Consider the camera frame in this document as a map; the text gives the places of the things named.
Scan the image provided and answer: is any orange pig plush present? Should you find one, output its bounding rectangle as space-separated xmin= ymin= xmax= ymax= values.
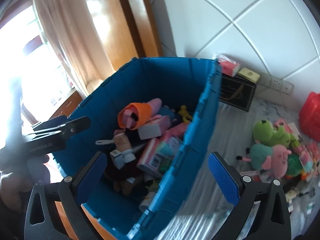
xmin=117 ymin=98 xmax=162 ymax=130

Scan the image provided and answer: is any blue feather duster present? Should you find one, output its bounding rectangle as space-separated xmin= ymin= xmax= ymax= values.
xmin=95 ymin=139 xmax=114 ymax=145

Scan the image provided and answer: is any person left hand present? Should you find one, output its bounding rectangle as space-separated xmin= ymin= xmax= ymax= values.
xmin=1 ymin=155 xmax=50 ymax=213

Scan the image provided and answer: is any pink pig plush green dress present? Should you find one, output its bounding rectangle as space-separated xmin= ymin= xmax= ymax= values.
xmin=236 ymin=144 xmax=292 ymax=179

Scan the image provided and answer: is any green frog plush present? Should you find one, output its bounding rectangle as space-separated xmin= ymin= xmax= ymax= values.
xmin=252 ymin=118 xmax=302 ymax=148

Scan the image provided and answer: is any red toy suitcase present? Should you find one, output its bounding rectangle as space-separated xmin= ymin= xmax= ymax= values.
xmin=299 ymin=92 xmax=320 ymax=142

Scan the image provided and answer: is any pink teal carton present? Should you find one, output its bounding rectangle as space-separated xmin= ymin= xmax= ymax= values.
xmin=155 ymin=135 xmax=182 ymax=158

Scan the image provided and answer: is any beige curtain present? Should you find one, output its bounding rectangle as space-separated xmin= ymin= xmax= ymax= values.
xmin=33 ymin=0 xmax=114 ymax=98

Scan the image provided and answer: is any yellow toy figure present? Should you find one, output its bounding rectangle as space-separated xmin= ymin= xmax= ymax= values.
xmin=178 ymin=105 xmax=193 ymax=124

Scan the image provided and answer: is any black gift box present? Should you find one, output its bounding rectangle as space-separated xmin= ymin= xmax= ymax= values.
xmin=220 ymin=74 xmax=257 ymax=112

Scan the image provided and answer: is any yellow small box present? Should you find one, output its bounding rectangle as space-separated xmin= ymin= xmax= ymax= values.
xmin=238 ymin=68 xmax=260 ymax=83

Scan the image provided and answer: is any blue plastic storage crate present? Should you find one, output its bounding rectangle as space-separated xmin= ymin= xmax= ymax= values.
xmin=54 ymin=57 xmax=221 ymax=239

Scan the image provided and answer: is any pink tissue pack on box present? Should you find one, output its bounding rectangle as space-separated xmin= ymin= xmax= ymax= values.
xmin=214 ymin=54 xmax=240 ymax=77

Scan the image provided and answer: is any wall socket strip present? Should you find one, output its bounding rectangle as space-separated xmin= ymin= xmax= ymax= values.
xmin=258 ymin=73 xmax=294 ymax=95

